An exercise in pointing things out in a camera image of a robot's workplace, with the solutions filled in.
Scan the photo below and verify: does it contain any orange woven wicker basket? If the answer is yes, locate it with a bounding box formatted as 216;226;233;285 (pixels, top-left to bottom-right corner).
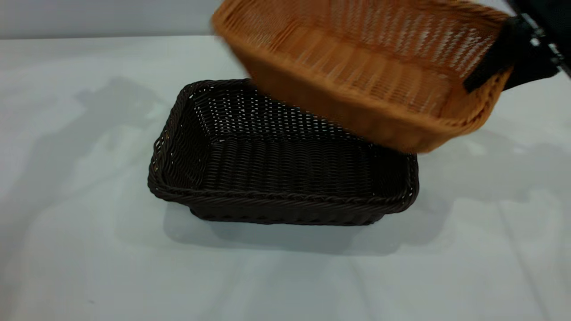
211;0;513;153

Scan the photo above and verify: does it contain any black woven wicker basket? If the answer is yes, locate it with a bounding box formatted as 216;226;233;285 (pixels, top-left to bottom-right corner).
148;79;419;226

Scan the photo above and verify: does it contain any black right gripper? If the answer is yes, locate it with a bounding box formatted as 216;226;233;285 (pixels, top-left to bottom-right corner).
463;0;571;93

